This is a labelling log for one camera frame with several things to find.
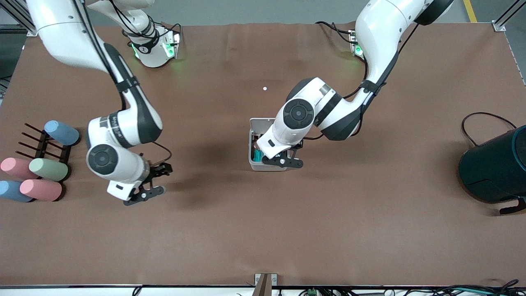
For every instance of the black cup rack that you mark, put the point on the black cup rack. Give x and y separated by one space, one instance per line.
41 144

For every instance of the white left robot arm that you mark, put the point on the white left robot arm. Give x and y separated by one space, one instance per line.
382 37

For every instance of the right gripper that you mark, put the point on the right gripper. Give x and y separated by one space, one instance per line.
156 171

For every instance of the aluminium frame post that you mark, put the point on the aluminium frame post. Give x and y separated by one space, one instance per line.
503 20
18 18

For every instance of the blue plastic cup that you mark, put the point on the blue plastic cup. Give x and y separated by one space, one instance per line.
10 191
61 132

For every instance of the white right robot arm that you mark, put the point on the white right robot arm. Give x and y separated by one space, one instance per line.
70 37

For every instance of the green plastic cup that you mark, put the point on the green plastic cup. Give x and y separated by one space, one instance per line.
49 169

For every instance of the teal trash piece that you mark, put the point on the teal trash piece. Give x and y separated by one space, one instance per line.
258 156

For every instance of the pink plastic cup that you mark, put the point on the pink plastic cup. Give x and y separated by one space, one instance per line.
16 167
41 190

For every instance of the white square lidded bin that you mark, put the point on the white square lidded bin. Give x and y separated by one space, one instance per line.
252 139

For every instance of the brown table mat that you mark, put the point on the brown table mat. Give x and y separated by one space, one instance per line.
263 230

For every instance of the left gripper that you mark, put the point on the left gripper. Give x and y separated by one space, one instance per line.
294 148

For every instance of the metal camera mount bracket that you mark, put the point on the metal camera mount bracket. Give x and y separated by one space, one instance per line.
265 283

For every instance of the dark teal round appliance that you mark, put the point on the dark teal round appliance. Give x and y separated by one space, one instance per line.
493 168

